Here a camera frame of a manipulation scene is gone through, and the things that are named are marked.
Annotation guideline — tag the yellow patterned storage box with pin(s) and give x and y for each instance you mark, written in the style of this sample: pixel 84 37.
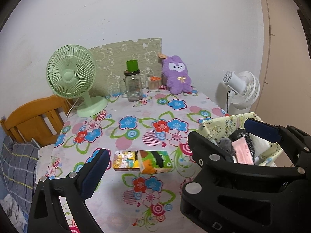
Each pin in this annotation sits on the yellow patterned storage box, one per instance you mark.
pixel 215 129

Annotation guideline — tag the beige door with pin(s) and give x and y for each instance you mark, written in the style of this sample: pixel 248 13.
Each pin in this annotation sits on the beige door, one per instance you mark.
pixel 285 71

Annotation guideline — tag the green desk fan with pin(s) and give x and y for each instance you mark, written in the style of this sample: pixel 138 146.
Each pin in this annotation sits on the green desk fan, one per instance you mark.
pixel 71 73

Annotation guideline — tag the grey fuzzy toy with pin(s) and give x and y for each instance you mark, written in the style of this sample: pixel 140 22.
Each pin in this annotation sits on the grey fuzzy toy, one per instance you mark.
pixel 226 145

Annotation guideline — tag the floral tablecloth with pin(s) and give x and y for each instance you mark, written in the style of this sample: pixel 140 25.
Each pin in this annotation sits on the floral tablecloth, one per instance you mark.
pixel 129 201

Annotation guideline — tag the white standing fan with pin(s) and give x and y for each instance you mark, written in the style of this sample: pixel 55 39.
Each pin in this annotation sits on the white standing fan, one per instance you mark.
pixel 244 89

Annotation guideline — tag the wooden chair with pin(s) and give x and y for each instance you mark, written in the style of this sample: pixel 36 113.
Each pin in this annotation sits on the wooden chair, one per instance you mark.
pixel 39 120

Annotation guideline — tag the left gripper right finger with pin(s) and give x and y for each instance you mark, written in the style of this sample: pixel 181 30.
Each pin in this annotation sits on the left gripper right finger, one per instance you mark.
pixel 232 197

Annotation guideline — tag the colourful tissue pack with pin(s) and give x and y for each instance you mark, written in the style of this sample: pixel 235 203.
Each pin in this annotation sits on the colourful tissue pack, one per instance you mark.
pixel 146 162

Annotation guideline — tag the purple plush bunny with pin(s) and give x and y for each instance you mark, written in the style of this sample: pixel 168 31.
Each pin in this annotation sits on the purple plush bunny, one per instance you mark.
pixel 175 72

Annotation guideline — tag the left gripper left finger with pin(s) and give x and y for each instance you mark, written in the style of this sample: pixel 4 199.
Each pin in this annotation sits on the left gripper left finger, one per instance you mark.
pixel 46 213

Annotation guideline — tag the pink packet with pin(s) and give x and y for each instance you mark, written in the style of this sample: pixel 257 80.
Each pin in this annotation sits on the pink packet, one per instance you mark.
pixel 243 154

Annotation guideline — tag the small toothpick jar orange lid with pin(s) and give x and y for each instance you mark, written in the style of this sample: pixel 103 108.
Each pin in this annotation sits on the small toothpick jar orange lid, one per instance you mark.
pixel 153 83

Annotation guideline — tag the white folded cloth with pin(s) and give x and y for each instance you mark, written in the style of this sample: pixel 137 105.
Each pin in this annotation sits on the white folded cloth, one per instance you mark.
pixel 261 148

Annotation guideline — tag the beige patterned board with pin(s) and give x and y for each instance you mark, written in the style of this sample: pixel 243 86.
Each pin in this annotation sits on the beige patterned board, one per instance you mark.
pixel 110 60

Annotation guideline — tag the glass jar with green lid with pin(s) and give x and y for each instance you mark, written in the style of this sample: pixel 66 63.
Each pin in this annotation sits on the glass jar with green lid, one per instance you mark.
pixel 132 79

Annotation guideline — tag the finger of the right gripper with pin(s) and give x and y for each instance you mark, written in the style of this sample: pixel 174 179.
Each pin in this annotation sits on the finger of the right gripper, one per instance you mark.
pixel 274 130

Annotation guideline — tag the grey plaid bedding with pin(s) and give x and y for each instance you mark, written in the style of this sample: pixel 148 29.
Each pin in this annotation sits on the grey plaid bedding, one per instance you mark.
pixel 18 176

